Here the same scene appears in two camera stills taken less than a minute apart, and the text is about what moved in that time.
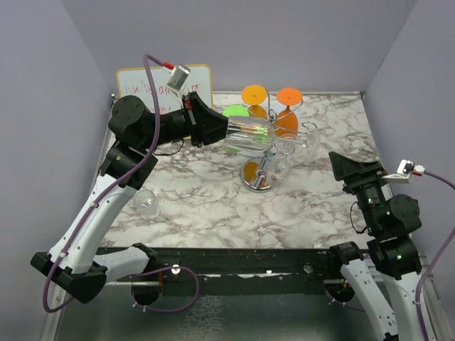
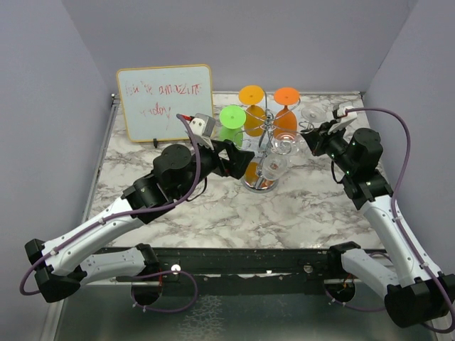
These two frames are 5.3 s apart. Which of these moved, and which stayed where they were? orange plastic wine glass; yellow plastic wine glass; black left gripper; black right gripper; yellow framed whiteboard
Moved: black right gripper; black left gripper
Stayed: yellow plastic wine glass; yellow framed whiteboard; orange plastic wine glass
